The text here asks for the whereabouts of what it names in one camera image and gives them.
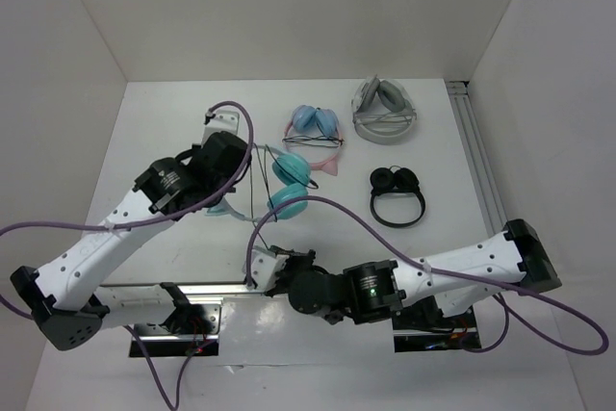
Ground black pink-headphone cable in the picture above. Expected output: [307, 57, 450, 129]
[282, 135, 347, 150]

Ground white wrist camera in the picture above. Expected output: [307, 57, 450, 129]
[243, 245, 288, 294]
[205, 110, 241, 134]

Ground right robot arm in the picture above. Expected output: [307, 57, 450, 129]
[266, 219, 562, 326]

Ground black headphones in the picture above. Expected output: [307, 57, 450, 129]
[370, 166, 426, 229]

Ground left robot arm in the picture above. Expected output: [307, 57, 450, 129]
[11, 131, 250, 351]

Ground teal cat-ear headphones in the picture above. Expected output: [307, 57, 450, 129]
[204, 143, 312, 224]

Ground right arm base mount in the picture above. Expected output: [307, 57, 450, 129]
[392, 307, 482, 353]

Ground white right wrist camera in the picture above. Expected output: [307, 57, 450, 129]
[243, 245, 288, 294]

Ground white headphone cable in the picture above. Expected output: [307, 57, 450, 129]
[353, 110, 418, 126]

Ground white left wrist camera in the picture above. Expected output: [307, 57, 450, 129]
[205, 110, 241, 134]

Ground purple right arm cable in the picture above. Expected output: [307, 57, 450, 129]
[244, 196, 610, 353]

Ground white grey headphones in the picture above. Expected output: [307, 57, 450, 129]
[350, 75, 417, 145]

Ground aluminium front rail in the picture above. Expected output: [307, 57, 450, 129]
[95, 282, 263, 297]

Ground aluminium side rail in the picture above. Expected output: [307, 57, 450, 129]
[446, 81, 507, 234]

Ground pink blue cat-ear headphones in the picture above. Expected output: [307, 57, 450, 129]
[282, 105, 345, 176]

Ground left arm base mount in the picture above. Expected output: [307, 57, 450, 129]
[131, 283, 222, 358]

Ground black teal-headphone cable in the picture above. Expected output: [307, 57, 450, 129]
[247, 145, 321, 251]

